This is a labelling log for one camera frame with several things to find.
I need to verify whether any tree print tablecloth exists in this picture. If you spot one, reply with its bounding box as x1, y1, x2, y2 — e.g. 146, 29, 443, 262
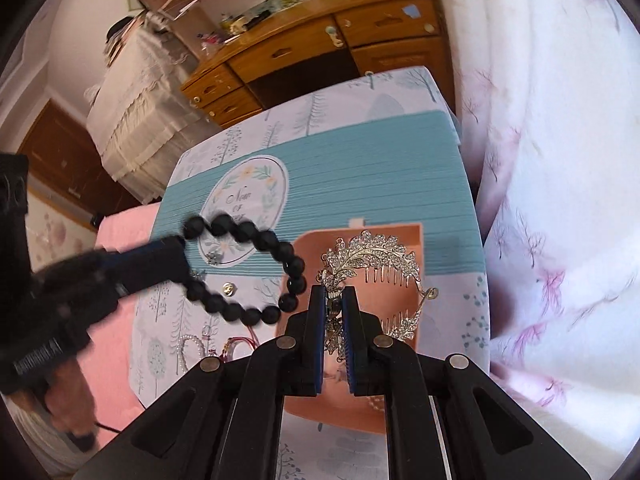
129, 66, 493, 480

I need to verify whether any brown leather tray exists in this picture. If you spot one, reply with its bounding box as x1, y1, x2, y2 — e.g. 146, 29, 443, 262
274, 224, 426, 433

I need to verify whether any person's left hand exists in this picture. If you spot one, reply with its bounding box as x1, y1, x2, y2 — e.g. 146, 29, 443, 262
42, 360, 98, 438

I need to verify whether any brown wooden door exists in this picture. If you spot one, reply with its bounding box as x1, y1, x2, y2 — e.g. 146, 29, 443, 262
17, 100, 141, 217

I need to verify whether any black bead bracelet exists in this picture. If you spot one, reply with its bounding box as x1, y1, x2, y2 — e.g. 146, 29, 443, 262
181, 214, 307, 324

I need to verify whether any pearl bracelet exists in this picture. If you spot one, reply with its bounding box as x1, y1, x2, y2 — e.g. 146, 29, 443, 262
175, 335, 211, 377

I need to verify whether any silver rhinestone tiara comb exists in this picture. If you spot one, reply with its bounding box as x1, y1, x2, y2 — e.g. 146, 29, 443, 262
317, 230, 440, 363

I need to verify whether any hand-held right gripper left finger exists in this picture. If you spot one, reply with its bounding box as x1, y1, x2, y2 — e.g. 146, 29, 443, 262
72, 285, 326, 480

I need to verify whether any red string bracelet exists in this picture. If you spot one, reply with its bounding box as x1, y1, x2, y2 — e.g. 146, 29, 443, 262
220, 335, 258, 363

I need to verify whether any white floral curtain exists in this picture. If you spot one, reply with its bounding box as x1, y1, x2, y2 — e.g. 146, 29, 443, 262
435, 0, 640, 461

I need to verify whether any teal striped mat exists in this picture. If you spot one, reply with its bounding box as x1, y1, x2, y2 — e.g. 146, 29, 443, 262
150, 109, 486, 281

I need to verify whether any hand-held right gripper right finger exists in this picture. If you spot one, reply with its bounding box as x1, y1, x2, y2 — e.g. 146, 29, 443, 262
344, 286, 592, 480

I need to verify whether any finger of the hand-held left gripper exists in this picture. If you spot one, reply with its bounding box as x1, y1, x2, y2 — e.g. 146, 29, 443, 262
97, 236, 190, 297

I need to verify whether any dark bag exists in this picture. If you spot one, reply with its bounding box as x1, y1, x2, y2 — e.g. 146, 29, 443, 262
102, 15, 147, 61

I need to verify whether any white lace cover cloth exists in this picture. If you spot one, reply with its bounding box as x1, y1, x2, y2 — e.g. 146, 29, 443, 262
86, 22, 221, 206

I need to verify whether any pink blanket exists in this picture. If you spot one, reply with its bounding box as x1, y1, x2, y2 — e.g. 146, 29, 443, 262
82, 205, 168, 453

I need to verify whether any wooden desk with drawers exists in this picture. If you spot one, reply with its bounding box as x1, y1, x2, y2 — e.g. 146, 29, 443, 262
180, 0, 456, 128

